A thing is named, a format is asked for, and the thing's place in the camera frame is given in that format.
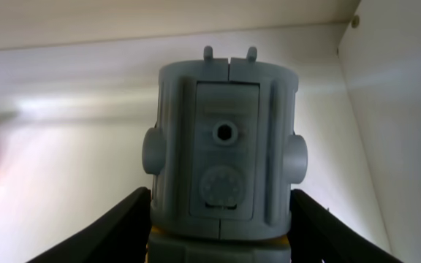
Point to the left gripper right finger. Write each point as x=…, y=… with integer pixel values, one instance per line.
x=324, y=233

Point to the white shelf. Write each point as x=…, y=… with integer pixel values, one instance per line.
x=68, y=128

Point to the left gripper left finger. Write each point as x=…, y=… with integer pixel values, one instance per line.
x=112, y=230

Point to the grey and yellow toy truck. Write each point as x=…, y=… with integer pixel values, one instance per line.
x=225, y=153

